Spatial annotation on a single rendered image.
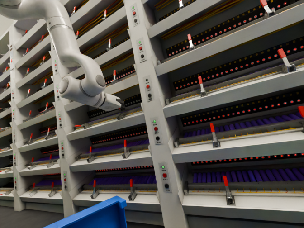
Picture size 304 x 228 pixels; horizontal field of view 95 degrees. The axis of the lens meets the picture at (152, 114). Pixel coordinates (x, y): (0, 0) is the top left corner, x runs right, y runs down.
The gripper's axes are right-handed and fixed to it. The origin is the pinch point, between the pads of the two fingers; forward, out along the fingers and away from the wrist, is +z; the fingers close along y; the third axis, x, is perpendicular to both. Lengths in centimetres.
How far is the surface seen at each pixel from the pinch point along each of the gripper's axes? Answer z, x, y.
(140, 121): -1.3, -11.0, 12.8
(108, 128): -1.5, -10.8, -8.6
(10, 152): -2, -10, -131
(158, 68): -5.4, 10.6, 27.1
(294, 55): 12, 4, 78
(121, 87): -4.4, 8.9, 4.2
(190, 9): -8, 30, 46
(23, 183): 5, -38, -115
